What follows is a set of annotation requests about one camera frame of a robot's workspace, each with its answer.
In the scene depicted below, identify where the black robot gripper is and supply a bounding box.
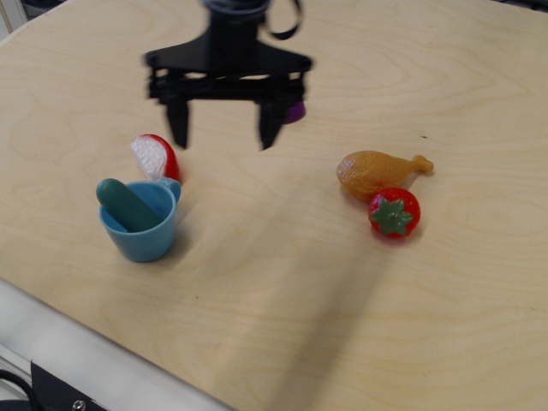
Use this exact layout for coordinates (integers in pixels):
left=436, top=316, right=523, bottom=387
left=144, top=1, right=313, bottom=150

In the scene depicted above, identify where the dark green toy cucumber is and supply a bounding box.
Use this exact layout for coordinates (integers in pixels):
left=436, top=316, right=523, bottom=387
left=96, top=178, right=164, bottom=233

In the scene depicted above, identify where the blue plastic toy cup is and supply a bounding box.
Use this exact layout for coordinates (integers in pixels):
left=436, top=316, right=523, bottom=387
left=98, top=177, right=182, bottom=262

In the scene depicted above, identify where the purple toy eggplant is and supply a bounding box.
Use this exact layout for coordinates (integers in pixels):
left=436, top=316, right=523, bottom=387
left=283, top=100, right=307, bottom=124

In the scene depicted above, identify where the red white apple slice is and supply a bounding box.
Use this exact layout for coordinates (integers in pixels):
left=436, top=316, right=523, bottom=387
left=130, top=134, right=181, bottom=182

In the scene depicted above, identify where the orange toy chicken drumstick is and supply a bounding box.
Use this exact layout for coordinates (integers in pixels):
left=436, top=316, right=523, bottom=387
left=336, top=151, right=434, bottom=201

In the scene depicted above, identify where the red toy strawberry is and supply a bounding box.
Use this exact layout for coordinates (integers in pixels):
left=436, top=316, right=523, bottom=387
left=368, top=188, right=421, bottom=238

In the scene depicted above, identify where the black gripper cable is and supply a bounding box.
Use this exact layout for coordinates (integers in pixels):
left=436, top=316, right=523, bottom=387
left=265, top=0, right=303, bottom=42

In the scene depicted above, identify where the black bracket with screw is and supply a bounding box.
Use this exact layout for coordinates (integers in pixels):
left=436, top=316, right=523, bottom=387
left=31, top=362, right=106, bottom=411

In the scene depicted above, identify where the black braided cable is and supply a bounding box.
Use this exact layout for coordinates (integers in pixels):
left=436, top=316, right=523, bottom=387
left=0, top=368, right=35, bottom=411

